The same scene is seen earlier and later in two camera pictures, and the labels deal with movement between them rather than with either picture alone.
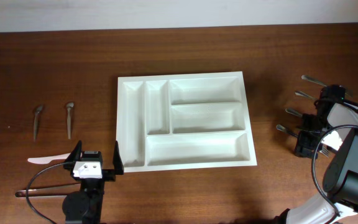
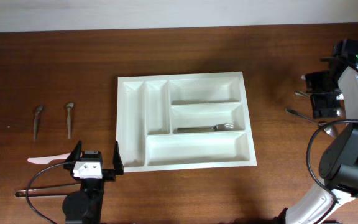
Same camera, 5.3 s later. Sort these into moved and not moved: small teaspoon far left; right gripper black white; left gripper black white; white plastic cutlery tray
Moved: right gripper black white
Not moved: small teaspoon far left; left gripper black white; white plastic cutlery tray
